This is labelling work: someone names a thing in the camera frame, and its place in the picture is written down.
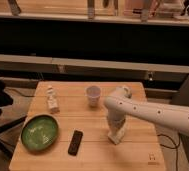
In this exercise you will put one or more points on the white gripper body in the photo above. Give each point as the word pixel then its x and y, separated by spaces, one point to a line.
pixel 115 126

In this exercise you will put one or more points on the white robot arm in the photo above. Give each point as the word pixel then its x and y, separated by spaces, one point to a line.
pixel 119 104

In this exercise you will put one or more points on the translucent plastic cup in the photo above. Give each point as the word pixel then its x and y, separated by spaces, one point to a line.
pixel 93 95

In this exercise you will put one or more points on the black remote control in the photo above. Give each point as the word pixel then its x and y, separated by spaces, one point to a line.
pixel 75 142

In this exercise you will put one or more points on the white small bottle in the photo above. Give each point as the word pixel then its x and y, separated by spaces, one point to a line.
pixel 52 100

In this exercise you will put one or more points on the green plate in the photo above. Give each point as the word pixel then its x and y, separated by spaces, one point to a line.
pixel 39 133

